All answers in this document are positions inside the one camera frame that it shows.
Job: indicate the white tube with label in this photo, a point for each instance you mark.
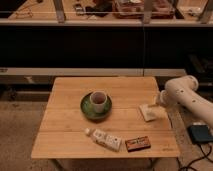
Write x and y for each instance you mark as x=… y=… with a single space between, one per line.
x=104 y=139

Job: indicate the red tray on shelf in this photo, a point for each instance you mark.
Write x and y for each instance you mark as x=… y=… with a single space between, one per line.
x=136 y=9

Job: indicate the white sponge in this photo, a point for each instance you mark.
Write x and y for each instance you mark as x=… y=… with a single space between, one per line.
x=147 y=112

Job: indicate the green plate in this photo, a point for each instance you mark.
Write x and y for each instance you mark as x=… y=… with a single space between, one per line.
x=89 y=112

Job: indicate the black device on shelf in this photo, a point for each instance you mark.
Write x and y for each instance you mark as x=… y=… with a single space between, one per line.
x=100 y=10

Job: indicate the brown rectangular box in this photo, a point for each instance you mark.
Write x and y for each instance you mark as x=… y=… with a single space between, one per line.
x=137 y=144

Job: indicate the eyeglasses on shelf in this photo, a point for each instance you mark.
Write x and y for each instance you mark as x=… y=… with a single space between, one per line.
x=22 y=15

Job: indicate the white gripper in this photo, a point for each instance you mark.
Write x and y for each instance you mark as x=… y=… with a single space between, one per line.
x=162 y=99

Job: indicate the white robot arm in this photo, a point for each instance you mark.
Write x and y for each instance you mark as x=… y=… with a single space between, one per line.
x=183 y=90

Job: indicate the white ceramic cup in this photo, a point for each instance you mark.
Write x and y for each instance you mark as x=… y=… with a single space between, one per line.
x=98 y=101

